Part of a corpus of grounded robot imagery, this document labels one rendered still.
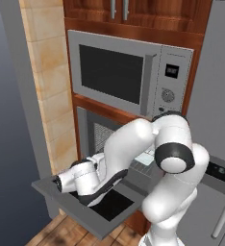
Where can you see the metal oven rack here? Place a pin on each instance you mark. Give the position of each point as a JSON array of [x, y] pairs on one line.
[[147, 177]]

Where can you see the brown wooden appliance housing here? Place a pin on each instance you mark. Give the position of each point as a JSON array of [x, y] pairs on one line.
[[133, 32]]

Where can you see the brown wooden cupboard door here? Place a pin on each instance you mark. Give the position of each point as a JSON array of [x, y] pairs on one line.
[[169, 12], [88, 9]]

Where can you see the grey built-in oven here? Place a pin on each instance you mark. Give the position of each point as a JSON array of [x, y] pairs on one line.
[[85, 131]]

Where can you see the grey oven door, black window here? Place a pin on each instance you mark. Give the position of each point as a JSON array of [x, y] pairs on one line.
[[66, 208]]

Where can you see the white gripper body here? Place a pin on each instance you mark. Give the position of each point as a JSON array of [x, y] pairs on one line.
[[98, 161]]

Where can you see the grey microwave oven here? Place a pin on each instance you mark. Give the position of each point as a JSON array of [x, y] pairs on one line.
[[177, 93]]

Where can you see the microwave door with dark window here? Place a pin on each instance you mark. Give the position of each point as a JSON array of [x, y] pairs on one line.
[[111, 73]]

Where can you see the pale baked cake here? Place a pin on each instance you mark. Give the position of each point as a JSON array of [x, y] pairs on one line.
[[145, 159]]

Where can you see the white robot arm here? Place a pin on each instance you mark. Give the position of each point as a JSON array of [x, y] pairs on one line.
[[172, 195]]

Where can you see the grey fridge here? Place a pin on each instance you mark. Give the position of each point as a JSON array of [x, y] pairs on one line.
[[213, 96]]

